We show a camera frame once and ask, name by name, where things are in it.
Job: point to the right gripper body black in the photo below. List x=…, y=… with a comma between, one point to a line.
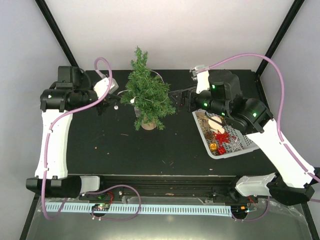
x=189, y=93

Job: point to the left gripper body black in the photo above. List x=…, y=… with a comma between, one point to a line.
x=106, y=101

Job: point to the small green christmas tree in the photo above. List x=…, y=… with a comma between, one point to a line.
x=147, y=93

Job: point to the pine cone ornament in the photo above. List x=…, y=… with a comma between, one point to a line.
x=209, y=135

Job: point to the red foil star ornament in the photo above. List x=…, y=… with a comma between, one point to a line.
x=221, y=137

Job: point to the white plastic basket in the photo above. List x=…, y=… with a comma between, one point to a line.
x=248, y=146

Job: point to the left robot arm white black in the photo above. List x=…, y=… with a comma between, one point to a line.
x=57, y=104

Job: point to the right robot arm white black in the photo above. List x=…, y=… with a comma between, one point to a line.
x=220, y=93

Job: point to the wooden snowman ornament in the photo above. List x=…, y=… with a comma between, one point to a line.
x=216, y=125

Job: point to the gold gift box ornament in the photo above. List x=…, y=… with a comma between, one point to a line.
x=213, y=147

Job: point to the red gift box ornament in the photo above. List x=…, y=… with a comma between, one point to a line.
x=221, y=150

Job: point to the silver star ornament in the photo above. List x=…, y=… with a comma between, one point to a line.
x=235, y=144

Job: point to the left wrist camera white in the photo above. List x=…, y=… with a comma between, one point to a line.
x=101, y=87

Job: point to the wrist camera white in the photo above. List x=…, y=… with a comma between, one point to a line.
x=101, y=87
x=200, y=74

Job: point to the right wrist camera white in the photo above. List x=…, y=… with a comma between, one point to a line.
x=200, y=74

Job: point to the light blue slotted cable duct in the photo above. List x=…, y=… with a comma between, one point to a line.
x=147, y=209

